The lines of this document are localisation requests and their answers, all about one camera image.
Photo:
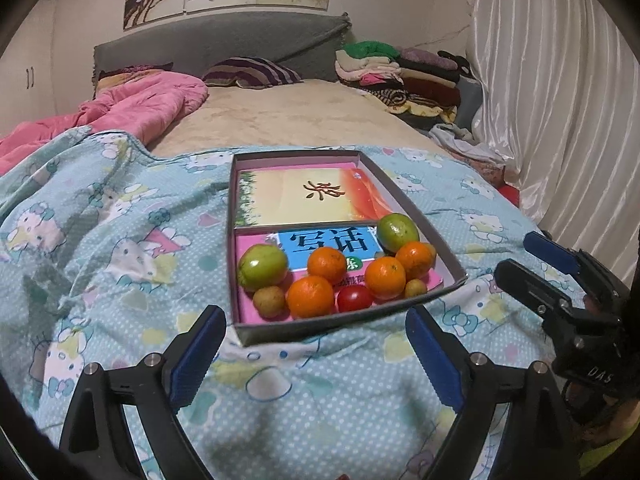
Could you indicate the pink cover workbook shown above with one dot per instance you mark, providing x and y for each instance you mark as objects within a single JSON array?
[{"x": 325, "y": 238}]

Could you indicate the beige bed sheet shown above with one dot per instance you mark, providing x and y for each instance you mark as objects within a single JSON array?
[{"x": 313, "y": 113}]

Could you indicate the white wardrobe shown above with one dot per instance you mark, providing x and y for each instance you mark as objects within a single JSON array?
[{"x": 26, "y": 66}]

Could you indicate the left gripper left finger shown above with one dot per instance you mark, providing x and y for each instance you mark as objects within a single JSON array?
[{"x": 95, "y": 433}]

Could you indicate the small orange tangerine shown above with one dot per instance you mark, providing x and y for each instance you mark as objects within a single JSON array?
[{"x": 415, "y": 259}]

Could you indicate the oval green fruit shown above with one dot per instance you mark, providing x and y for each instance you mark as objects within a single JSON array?
[{"x": 395, "y": 230}]

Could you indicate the pile of folded clothes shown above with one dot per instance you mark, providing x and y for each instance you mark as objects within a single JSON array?
[{"x": 419, "y": 87}]

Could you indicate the orange cover book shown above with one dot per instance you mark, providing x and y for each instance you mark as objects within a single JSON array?
[{"x": 307, "y": 195}]

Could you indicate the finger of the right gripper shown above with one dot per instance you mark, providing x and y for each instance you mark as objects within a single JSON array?
[
  {"x": 593, "y": 277},
  {"x": 542, "y": 298}
]

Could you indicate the red object beside bed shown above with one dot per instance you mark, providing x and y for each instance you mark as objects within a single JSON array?
[{"x": 510, "y": 193}]

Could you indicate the striped purple pillow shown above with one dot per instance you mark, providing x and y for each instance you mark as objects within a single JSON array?
[{"x": 249, "y": 73}]

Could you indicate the white satin curtain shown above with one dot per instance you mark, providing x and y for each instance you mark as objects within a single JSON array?
[{"x": 561, "y": 106}]

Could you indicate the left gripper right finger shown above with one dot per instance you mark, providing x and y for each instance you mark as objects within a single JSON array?
[{"x": 536, "y": 442}]

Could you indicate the blue cartoon cat quilt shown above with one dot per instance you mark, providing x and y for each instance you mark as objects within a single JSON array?
[{"x": 108, "y": 251}]

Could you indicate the floral cloth bundle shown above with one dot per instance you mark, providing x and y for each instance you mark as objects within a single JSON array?
[{"x": 462, "y": 145}]

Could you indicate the grey shallow cardboard box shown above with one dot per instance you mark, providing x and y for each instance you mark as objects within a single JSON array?
[{"x": 355, "y": 239}]

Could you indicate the pink quilt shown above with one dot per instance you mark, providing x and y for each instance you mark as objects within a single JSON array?
[{"x": 144, "y": 106}]

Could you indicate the grey bed headboard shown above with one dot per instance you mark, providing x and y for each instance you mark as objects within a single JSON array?
[{"x": 303, "y": 42}]

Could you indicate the red cherry tomato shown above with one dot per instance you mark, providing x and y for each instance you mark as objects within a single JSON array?
[{"x": 353, "y": 298}]

